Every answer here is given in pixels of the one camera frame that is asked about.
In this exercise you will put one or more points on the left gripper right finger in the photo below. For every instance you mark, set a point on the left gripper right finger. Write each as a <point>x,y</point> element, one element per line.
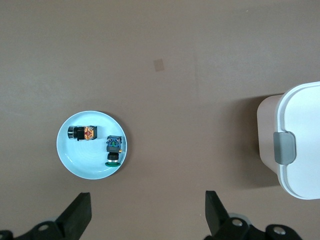
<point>217,220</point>

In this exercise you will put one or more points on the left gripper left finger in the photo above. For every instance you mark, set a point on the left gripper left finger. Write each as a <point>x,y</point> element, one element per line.
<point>75,220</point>

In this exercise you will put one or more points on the white lidded box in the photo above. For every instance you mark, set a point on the white lidded box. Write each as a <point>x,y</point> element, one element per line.
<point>305,125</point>

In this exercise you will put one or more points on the light blue round plate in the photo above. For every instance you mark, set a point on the light blue round plate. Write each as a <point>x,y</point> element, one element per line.
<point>82,160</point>

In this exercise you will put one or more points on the small brown tape patch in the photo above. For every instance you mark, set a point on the small brown tape patch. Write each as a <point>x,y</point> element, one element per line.
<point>158,65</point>

